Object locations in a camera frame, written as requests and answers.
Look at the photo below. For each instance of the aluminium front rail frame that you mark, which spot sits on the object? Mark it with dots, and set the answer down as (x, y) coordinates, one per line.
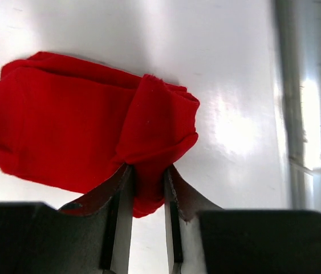
(299, 33)

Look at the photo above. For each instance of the red sock with white print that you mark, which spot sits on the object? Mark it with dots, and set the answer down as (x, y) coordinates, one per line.
(71, 124)

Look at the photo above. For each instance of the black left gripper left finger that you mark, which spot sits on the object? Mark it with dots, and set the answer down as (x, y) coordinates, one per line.
(91, 234)

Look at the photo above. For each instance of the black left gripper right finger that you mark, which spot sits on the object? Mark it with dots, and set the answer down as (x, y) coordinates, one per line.
(202, 237)

